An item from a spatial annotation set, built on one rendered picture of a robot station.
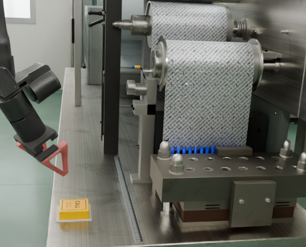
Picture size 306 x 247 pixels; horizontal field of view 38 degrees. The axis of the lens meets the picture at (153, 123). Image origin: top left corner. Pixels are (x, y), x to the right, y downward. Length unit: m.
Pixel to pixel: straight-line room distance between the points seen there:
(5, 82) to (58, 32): 5.81
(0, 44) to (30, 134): 0.19
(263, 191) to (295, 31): 0.42
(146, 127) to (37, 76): 0.42
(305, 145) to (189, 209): 0.56
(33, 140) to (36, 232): 1.97
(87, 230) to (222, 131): 0.45
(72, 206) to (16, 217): 2.00
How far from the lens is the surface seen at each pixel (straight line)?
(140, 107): 1.21
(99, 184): 1.27
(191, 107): 1.16
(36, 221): 3.01
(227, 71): 1.17
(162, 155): 1.09
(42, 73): 0.93
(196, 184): 1.01
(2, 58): 0.88
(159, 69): 1.15
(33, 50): 6.72
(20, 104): 0.91
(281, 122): 1.29
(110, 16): 1.43
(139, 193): 1.22
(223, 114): 1.19
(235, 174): 1.05
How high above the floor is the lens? 1.41
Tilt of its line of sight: 16 degrees down
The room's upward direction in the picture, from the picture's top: 3 degrees clockwise
